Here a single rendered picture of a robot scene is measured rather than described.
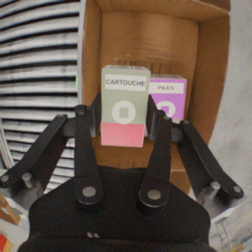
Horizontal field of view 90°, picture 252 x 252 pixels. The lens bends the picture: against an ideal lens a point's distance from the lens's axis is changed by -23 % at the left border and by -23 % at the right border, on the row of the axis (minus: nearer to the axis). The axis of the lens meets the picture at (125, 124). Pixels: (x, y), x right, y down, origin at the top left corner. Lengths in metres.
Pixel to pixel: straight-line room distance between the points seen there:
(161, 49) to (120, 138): 0.32
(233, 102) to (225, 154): 0.65
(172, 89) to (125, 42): 0.18
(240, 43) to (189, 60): 1.30
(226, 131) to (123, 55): 1.59
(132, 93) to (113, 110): 0.03
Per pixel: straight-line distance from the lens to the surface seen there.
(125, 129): 0.21
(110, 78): 0.19
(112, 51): 0.46
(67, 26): 0.65
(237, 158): 2.28
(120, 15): 0.47
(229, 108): 1.77
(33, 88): 0.72
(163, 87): 0.41
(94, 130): 0.16
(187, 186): 0.52
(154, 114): 0.16
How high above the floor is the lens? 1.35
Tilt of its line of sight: 65 degrees down
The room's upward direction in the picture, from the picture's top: 180 degrees counter-clockwise
